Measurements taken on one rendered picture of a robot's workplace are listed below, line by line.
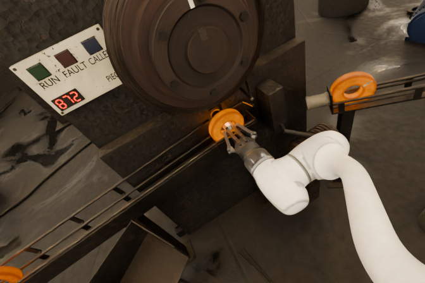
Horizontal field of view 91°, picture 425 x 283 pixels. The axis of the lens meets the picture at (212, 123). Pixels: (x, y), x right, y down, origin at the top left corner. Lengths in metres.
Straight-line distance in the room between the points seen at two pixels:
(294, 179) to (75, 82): 0.70
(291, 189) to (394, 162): 1.14
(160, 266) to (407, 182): 1.36
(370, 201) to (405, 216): 1.05
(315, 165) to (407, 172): 1.08
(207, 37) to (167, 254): 0.70
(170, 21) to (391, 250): 0.55
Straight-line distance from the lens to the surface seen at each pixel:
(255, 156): 0.68
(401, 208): 1.54
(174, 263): 0.83
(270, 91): 0.88
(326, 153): 0.63
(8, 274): 1.23
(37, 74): 0.77
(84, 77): 0.76
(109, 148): 0.88
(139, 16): 0.56
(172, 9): 0.52
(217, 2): 0.55
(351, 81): 0.96
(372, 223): 0.44
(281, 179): 0.62
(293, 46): 1.00
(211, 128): 0.82
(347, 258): 1.39
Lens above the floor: 1.33
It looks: 41 degrees down
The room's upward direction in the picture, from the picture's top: 24 degrees counter-clockwise
